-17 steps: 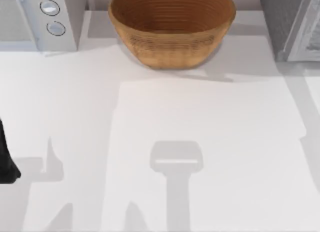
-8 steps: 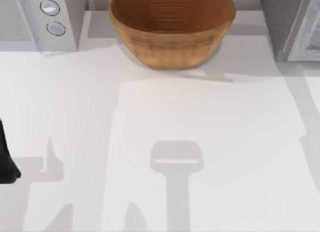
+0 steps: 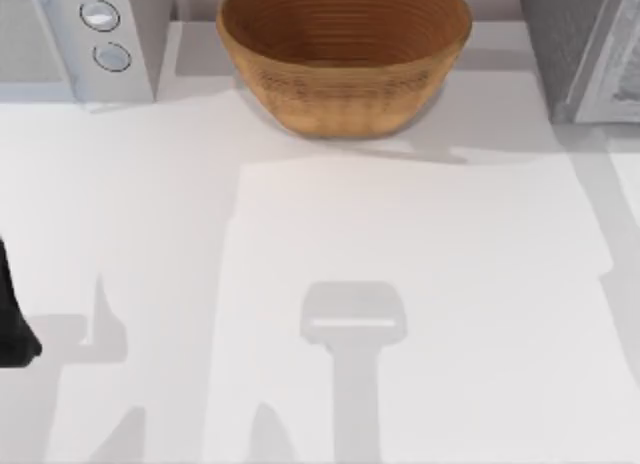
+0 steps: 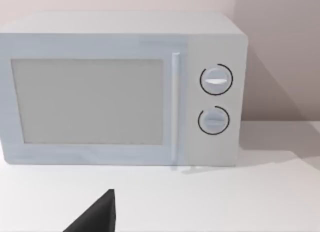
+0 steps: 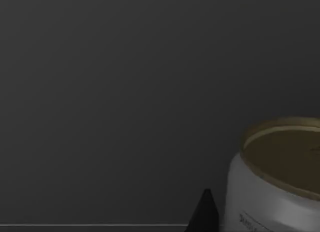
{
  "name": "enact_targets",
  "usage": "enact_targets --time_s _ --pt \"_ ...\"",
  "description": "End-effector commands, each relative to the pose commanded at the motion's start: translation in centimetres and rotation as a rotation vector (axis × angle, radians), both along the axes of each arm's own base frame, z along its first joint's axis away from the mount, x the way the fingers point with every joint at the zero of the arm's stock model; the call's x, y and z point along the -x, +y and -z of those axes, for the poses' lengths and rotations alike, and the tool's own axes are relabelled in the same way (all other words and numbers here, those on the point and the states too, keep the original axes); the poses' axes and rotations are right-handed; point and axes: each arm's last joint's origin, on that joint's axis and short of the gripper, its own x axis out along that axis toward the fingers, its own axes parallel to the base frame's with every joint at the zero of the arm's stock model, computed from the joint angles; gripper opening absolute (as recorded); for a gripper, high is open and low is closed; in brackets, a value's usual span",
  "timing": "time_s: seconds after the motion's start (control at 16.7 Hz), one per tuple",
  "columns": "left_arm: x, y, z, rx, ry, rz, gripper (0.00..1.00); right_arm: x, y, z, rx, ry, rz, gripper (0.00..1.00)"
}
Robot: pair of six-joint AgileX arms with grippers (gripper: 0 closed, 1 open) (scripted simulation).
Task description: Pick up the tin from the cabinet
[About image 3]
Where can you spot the brown woven basket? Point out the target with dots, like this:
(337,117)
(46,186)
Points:
(340,84)

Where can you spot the round grey microwave knob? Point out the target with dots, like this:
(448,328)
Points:
(112,56)
(99,15)

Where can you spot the pale microwave oven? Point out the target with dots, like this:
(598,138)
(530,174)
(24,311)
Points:
(55,39)

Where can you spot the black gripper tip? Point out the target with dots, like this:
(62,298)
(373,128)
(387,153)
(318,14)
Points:
(12,329)

